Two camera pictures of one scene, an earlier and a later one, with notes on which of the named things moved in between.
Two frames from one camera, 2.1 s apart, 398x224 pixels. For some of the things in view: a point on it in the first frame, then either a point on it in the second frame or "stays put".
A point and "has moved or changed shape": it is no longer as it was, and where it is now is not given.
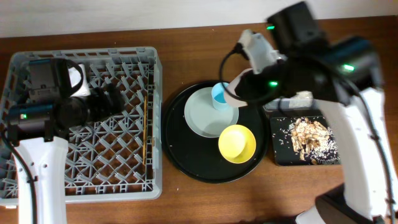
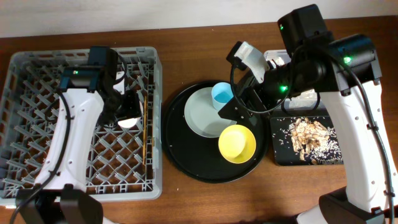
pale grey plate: (205, 120) stays put
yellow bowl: (237, 144) stays put
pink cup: (231, 85) has moved or changed shape
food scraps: (314, 141) stays put
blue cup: (218, 96) stays put
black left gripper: (101, 101) → (131, 106)
